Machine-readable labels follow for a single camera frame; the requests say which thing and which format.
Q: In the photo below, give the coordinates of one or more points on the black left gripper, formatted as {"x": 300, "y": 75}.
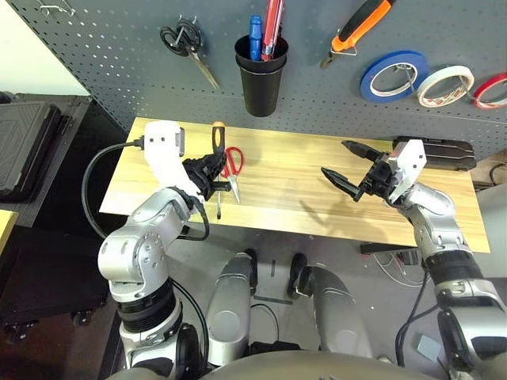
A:
{"x": 198, "y": 184}

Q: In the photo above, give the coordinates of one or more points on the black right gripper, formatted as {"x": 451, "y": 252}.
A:
{"x": 380, "y": 178}

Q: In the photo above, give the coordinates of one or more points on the black orange screwdriver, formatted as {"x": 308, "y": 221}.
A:
{"x": 218, "y": 136}

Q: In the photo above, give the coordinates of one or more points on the white tape roll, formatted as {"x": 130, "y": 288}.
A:
{"x": 447, "y": 71}

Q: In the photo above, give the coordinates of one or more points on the orange black pliers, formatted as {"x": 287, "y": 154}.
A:
{"x": 364, "y": 23}

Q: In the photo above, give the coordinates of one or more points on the red tape roll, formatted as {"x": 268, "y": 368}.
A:
{"x": 491, "y": 81}

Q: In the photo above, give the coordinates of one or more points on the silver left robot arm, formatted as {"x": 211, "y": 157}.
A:
{"x": 138, "y": 245}

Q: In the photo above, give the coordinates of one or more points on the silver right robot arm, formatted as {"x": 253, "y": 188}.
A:
{"x": 439, "y": 221}

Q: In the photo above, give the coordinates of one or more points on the grey metal pegboard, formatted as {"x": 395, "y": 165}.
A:
{"x": 138, "y": 59}

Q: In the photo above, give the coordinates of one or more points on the black table support bar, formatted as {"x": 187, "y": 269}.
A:
{"x": 384, "y": 248}

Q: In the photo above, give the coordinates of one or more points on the blue tape roll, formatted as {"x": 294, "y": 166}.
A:
{"x": 370, "y": 79}

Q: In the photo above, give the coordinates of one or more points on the black plastic cup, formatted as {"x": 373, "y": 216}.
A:
{"x": 241, "y": 59}
{"x": 261, "y": 95}

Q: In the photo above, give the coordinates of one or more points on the black plastic tool case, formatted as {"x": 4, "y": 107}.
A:
{"x": 451, "y": 154}

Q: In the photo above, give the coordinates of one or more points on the metal peg hook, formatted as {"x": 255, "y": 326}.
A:
{"x": 183, "y": 31}
{"x": 467, "y": 91}
{"x": 408, "y": 77}

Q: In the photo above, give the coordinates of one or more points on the silver left robot leg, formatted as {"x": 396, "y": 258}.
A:
{"x": 231, "y": 308}

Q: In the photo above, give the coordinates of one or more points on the silver robot leg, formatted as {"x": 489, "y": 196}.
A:
{"x": 231, "y": 308}
{"x": 336, "y": 312}

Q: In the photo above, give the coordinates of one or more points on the silver right robot leg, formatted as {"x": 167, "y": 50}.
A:
{"x": 336, "y": 312}

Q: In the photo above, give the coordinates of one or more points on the black equipment cart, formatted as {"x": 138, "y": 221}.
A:
{"x": 59, "y": 277}

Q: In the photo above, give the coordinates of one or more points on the black ribbed hard case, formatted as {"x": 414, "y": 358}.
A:
{"x": 27, "y": 146}

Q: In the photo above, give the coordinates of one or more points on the small grey block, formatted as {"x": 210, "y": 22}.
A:
{"x": 428, "y": 346}

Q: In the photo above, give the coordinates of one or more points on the grey robot torso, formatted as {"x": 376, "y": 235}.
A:
{"x": 277, "y": 368}

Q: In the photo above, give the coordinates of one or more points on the yellow wooden board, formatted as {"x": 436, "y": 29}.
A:
{"x": 4, "y": 229}

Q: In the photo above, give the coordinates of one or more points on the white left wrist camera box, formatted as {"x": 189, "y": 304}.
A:
{"x": 162, "y": 158}

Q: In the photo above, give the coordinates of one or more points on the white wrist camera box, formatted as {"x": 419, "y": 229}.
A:
{"x": 412, "y": 158}
{"x": 162, "y": 158}

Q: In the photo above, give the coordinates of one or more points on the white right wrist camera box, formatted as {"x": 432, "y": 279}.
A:
{"x": 412, "y": 158}

